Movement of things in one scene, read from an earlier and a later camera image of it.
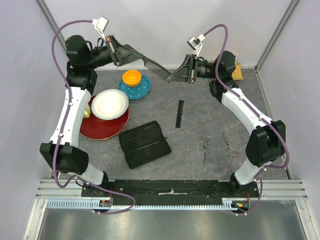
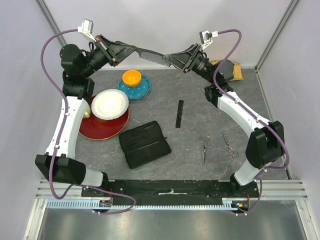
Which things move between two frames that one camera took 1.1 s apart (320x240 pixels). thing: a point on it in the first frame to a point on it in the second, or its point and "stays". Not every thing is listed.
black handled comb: [152, 65] to [152, 56]
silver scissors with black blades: [205, 142] stays
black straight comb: [179, 114] stays
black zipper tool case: [144, 144] stays
